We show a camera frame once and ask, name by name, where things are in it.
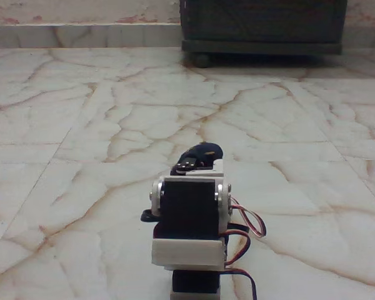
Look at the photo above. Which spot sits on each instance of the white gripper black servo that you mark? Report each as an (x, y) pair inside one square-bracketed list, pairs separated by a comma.
[(206, 151)]

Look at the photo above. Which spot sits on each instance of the dark blue small object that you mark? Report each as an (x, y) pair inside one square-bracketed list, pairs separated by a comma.
[(207, 151)]

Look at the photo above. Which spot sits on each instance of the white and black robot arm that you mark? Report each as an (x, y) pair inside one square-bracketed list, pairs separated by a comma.
[(189, 206)]

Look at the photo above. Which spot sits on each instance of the dark wooden cabinet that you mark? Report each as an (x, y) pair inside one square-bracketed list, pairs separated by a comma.
[(262, 22)]

